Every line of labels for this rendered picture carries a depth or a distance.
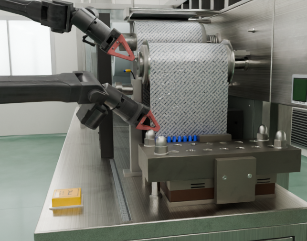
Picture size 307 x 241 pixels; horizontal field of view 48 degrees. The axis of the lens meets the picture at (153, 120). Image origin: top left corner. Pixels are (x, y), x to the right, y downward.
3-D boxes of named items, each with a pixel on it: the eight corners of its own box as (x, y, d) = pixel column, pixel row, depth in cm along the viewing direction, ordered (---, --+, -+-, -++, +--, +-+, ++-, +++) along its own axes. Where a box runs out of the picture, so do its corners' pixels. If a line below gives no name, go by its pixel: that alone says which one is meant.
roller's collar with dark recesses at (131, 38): (118, 51, 128) (118, 34, 127) (134, 51, 129) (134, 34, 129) (120, 50, 122) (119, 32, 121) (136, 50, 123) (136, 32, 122)
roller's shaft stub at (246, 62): (222, 71, 110) (222, 57, 109) (242, 70, 111) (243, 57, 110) (227, 71, 106) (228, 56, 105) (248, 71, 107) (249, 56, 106)
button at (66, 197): (54, 197, 91) (54, 189, 91) (81, 195, 92) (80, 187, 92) (51, 208, 84) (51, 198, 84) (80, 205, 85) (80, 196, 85)
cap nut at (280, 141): (269, 146, 91) (270, 129, 91) (282, 145, 92) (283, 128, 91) (277, 148, 88) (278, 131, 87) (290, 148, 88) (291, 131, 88)
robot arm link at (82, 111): (94, 89, 83) (81, 71, 88) (68, 125, 85) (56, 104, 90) (127, 104, 92) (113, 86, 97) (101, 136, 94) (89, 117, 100)
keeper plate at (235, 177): (213, 201, 85) (214, 158, 83) (251, 198, 87) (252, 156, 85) (217, 205, 82) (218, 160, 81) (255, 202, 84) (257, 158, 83)
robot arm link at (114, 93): (105, 84, 88) (104, 77, 93) (89, 104, 90) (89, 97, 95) (126, 99, 91) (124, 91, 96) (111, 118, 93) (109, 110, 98)
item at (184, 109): (150, 146, 101) (150, 83, 97) (225, 142, 105) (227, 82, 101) (150, 147, 100) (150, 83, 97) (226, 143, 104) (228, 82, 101)
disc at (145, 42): (140, 83, 112) (141, 37, 107) (142, 83, 112) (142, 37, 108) (148, 93, 98) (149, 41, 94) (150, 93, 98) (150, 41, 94)
